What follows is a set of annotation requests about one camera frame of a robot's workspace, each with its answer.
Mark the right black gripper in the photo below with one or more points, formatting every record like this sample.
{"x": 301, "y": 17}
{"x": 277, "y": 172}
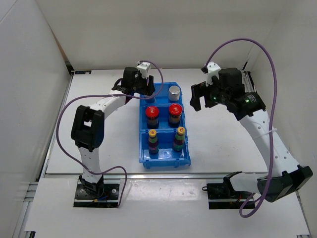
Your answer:
{"x": 197, "y": 91}

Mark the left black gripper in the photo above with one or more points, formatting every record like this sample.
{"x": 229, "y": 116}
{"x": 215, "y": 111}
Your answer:
{"x": 147, "y": 89}

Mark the red-lid sauce jar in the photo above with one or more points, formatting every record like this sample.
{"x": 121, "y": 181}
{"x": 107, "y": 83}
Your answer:
{"x": 152, "y": 115}
{"x": 175, "y": 113}

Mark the yellow-cap sauce bottle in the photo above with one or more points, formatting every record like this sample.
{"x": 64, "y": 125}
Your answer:
{"x": 153, "y": 141}
{"x": 179, "y": 139}

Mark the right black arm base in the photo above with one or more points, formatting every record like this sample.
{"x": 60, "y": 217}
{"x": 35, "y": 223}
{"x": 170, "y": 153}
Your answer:
{"x": 223, "y": 196}

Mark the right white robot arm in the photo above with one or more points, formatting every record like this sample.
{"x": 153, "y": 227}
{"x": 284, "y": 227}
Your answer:
{"x": 287, "y": 176}

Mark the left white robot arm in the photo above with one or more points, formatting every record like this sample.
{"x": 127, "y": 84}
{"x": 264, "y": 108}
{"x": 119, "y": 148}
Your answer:
{"x": 89, "y": 123}

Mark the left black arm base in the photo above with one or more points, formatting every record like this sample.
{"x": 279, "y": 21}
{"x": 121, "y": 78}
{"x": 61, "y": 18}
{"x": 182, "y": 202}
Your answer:
{"x": 103, "y": 194}

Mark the blue plastic divided bin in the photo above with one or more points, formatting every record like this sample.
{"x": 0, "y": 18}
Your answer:
{"x": 166, "y": 155}

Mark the left black corner label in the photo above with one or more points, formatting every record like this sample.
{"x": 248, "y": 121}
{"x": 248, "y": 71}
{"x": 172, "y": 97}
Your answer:
{"x": 83, "y": 72}

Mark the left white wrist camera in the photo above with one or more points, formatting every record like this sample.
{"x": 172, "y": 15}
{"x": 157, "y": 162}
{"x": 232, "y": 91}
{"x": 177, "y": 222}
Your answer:
{"x": 143, "y": 67}

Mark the left aluminium side rail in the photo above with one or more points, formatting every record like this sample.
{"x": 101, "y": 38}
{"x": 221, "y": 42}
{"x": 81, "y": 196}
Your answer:
{"x": 52, "y": 141}

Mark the front aluminium rail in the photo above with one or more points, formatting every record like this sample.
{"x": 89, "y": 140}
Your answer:
{"x": 150, "y": 176}

